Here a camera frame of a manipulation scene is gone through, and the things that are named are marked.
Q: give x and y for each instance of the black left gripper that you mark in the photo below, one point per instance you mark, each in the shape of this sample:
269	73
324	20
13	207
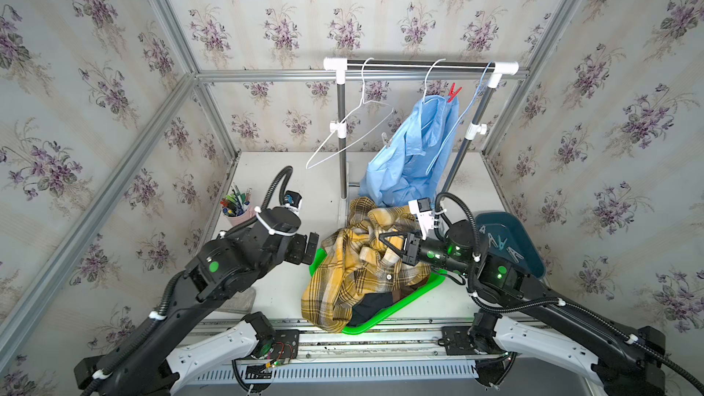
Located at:
297	251

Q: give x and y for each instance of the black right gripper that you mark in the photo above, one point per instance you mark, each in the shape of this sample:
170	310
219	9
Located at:
408	253

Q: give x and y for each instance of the yellow plaid shirt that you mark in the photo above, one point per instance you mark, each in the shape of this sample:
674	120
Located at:
366	221

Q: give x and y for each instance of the light blue shirt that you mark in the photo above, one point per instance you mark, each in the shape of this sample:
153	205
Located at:
413	165

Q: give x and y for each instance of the grey clothespin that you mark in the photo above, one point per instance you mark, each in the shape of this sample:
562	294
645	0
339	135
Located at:
515	255
492	241

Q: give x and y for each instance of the teal clothespin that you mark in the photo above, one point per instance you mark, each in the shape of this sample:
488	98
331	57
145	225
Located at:
501	243

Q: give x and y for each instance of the light blue wire hanger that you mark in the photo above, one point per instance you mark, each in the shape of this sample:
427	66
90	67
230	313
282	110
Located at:
467	104

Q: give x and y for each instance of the dark multicolour plaid shirt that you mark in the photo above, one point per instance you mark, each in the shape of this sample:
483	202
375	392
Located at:
372	304

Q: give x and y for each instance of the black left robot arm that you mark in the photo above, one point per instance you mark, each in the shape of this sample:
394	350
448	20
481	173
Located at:
151	360

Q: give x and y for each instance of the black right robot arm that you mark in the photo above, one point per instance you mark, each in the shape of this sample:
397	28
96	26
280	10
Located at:
496	261

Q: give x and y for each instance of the green perforated plastic basket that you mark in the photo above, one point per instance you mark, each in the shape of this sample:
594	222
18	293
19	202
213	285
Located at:
429	291

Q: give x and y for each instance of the pink pen cup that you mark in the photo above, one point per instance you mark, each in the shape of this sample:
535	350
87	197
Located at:
237	207

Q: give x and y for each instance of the grey cloth pad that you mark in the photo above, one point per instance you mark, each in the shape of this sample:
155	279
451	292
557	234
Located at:
241	303

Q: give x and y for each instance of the dark teal plastic tray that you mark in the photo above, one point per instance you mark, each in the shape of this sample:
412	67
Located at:
506	225

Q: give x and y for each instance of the pale clothespin on blue shirt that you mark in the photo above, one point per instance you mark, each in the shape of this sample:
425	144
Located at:
386	140

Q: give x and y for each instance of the red clothespin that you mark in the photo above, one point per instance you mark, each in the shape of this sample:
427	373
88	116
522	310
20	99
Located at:
454	90

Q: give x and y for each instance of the metal clothes rack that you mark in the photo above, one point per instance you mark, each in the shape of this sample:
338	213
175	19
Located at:
343	69

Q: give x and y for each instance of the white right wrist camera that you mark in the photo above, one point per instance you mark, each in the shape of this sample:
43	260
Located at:
425	215

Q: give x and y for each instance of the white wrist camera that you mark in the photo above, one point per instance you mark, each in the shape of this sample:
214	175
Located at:
292	200
425	215

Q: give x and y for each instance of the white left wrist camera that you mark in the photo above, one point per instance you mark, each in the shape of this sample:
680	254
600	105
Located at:
292	200

